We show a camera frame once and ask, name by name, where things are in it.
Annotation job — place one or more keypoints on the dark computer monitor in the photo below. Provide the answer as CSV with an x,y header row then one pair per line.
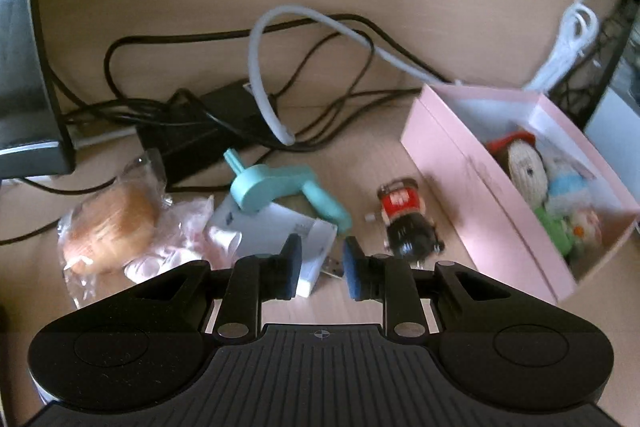
x,y
20,57

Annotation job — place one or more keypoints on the crochet doll with red hat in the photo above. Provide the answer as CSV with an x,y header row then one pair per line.
x,y
525,167

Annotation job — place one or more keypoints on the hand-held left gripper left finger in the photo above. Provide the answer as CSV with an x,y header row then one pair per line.
x,y
292,268

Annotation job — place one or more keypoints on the bread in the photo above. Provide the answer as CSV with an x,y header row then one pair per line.
x,y
112,222

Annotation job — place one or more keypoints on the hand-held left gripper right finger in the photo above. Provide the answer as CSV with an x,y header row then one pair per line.
x,y
354,273

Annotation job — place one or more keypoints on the white battery charger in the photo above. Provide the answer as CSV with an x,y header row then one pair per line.
x,y
280,227

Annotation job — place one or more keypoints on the small orange and white plush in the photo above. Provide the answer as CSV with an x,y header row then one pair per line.
x,y
585,224

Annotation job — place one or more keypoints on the pink cardboard box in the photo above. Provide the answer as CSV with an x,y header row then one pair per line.
x,y
450,172

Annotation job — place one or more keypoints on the red shirt black hair figurine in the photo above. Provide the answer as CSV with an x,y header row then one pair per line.
x,y
405,207

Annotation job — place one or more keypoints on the pink translucent plastic packet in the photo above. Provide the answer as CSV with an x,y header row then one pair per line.
x,y
192,227

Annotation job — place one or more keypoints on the white and blue plush toy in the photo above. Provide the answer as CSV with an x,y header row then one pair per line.
x,y
567,187

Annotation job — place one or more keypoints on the black power adapter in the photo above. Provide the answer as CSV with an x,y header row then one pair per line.
x,y
200,142

